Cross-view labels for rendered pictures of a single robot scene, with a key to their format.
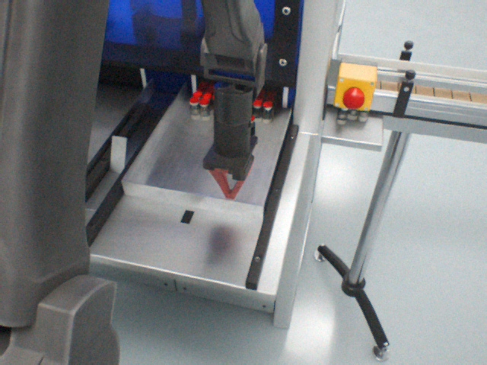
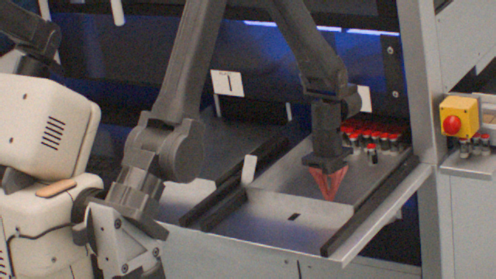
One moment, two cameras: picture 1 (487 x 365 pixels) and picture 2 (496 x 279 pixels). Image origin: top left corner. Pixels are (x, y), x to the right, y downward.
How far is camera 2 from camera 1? 1.37 m
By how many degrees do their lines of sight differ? 29
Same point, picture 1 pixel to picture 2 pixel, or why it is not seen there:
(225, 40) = (307, 66)
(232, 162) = (322, 160)
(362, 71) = (461, 102)
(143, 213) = (259, 213)
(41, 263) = (185, 108)
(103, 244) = (222, 229)
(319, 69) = (424, 100)
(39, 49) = (194, 53)
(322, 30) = (419, 66)
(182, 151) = (307, 174)
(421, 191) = not seen: outside the picture
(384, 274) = not seen: outside the picture
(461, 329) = not seen: outside the picture
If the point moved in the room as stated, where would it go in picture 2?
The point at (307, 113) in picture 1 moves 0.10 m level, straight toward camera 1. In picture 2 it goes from (423, 142) to (407, 164)
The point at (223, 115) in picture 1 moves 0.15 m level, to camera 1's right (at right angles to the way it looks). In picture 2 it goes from (315, 122) to (390, 123)
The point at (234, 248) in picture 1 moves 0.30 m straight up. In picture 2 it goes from (323, 235) to (303, 94)
